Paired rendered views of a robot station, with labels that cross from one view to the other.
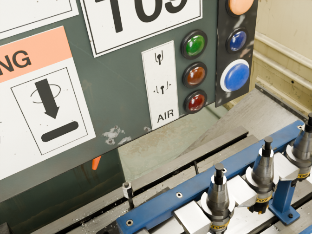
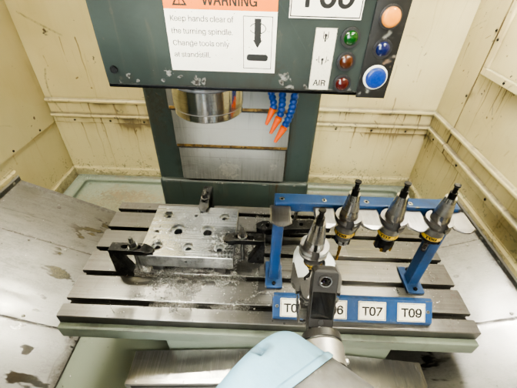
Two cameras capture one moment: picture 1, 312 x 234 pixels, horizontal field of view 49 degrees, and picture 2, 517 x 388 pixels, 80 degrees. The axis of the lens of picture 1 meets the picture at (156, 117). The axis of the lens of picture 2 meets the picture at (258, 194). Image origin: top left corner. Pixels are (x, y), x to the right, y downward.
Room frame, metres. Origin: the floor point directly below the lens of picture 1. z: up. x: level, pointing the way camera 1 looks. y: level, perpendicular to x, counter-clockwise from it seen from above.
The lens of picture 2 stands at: (-0.22, -0.14, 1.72)
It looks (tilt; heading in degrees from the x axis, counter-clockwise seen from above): 39 degrees down; 26
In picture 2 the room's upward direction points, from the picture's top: 2 degrees clockwise
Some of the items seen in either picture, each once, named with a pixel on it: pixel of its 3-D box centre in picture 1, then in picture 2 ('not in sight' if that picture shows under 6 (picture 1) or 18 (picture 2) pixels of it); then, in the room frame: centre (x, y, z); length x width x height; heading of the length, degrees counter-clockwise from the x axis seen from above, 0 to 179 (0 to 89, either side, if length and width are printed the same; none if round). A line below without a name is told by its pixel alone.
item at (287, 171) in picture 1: (282, 167); (415, 221); (0.44, -0.24, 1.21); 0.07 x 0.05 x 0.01; 25
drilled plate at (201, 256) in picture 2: not in sight; (193, 235); (0.33, 0.37, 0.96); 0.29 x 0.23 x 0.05; 115
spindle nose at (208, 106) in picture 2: not in sight; (207, 84); (0.34, 0.27, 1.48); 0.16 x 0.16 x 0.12
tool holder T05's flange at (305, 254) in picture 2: not in sight; (314, 248); (0.24, -0.05, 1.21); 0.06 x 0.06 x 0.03
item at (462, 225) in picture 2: not in sight; (460, 223); (0.49, -0.34, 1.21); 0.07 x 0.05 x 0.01; 25
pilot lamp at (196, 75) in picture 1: (195, 75); (346, 61); (0.26, -0.04, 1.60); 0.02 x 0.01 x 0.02; 115
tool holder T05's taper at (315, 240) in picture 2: not in sight; (317, 233); (0.24, -0.05, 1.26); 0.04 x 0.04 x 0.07
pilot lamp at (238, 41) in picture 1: (237, 40); (382, 48); (0.28, -0.08, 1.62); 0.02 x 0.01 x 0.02; 115
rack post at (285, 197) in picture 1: (288, 176); (426, 250); (0.54, -0.32, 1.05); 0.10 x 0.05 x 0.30; 25
